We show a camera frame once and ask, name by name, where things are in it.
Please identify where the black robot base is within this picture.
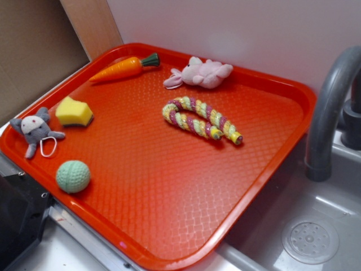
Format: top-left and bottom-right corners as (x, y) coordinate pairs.
(1, 174), (52, 270)

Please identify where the yellow green sponge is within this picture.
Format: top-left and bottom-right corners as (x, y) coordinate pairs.
(55, 97), (94, 126)

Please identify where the red plastic tray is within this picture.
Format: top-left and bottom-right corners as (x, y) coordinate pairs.
(1, 43), (316, 270)

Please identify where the pink plush bunny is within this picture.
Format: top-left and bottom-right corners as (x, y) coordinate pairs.
(163, 56), (234, 89)

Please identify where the orange toy carrot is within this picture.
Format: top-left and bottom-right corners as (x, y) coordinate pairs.
(89, 53), (161, 83)

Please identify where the green textured ball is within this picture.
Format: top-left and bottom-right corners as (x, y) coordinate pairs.
(56, 160), (91, 194)

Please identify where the grey toy faucet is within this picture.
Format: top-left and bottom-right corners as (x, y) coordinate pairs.
(305, 46), (360, 182)

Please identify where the wooden board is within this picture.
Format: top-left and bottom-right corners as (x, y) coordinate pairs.
(60, 0), (124, 60)

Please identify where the grey plush mouse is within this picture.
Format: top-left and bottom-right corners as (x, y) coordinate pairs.
(10, 107), (65, 159)

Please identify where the grey toy sink basin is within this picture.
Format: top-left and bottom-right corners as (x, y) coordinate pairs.
(219, 132), (361, 271)

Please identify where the brown cardboard panel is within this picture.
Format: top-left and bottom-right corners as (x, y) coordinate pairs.
(1, 1), (89, 125)

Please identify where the sink drain strainer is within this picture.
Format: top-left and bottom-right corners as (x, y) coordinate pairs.
(281, 216), (339, 265)

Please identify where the braided pastel rope toy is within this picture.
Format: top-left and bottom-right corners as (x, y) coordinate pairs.
(162, 96), (243, 145)

